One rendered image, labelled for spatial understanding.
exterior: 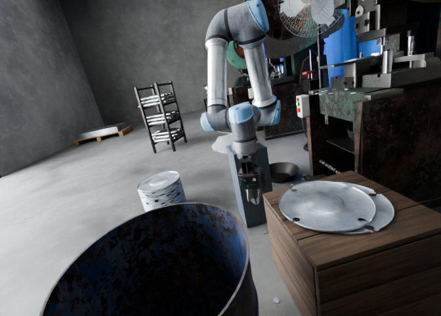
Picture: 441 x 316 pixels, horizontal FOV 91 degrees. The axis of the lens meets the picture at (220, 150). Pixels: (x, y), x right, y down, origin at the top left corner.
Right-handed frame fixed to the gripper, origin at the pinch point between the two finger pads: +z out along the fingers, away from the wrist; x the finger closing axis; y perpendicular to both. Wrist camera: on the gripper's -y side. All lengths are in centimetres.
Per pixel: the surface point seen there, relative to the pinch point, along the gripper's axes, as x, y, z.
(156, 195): -68, -35, 16
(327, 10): 53, -138, -78
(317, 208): 20.1, 4.9, 0.8
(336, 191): 28.3, -6.1, 1.4
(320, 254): 18.1, 22.4, 2.4
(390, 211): 40.1, 5.0, 2.2
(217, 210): -7.9, 19.7, -9.5
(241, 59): -48, -349, -73
